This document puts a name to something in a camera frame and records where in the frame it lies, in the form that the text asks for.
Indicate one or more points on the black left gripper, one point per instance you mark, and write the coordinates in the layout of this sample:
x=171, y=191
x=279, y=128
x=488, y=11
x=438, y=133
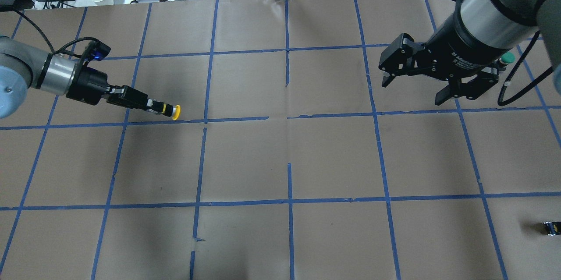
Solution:
x=86, y=88

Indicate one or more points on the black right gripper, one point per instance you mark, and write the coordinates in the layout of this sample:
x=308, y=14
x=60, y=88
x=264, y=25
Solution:
x=461, y=53

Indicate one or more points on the yellow push button switch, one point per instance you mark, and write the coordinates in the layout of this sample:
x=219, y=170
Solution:
x=163, y=109

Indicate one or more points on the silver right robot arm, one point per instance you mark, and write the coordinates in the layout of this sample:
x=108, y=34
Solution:
x=506, y=23

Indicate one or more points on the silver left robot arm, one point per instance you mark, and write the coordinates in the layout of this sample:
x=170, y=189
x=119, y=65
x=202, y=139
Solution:
x=23, y=67

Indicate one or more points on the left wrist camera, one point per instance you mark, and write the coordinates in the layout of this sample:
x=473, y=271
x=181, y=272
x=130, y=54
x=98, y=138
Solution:
x=95, y=51

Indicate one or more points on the green push button switch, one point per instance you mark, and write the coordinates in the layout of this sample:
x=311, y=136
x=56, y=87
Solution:
x=507, y=58

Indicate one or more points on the small black switch block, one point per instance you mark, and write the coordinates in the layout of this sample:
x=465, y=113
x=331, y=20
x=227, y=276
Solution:
x=552, y=228

